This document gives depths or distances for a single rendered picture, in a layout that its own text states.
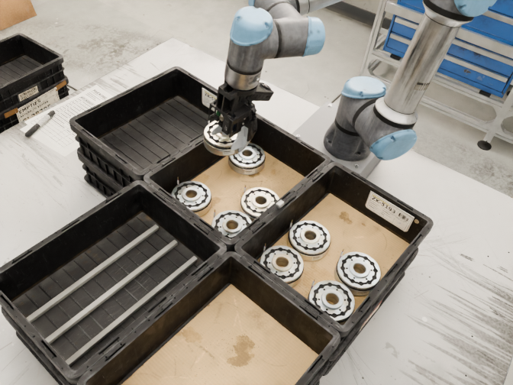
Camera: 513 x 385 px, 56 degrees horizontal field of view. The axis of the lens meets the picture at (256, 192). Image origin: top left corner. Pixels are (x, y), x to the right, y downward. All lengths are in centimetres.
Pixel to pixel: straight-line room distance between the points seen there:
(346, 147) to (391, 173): 25
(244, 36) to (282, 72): 236
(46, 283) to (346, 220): 74
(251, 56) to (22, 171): 90
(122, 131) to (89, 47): 207
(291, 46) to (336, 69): 245
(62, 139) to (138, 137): 32
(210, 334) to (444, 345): 59
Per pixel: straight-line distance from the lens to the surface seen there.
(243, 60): 97
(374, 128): 131
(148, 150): 142
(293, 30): 99
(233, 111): 106
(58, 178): 157
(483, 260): 154
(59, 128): 174
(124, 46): 351
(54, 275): 119
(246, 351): 105
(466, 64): 295
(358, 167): 148
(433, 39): 120
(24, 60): 253
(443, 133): 313
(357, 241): 125
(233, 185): 132
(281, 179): 135
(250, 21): 94
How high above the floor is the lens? 178
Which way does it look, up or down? 47 degrees down
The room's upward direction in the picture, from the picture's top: 7 degrees clockwise
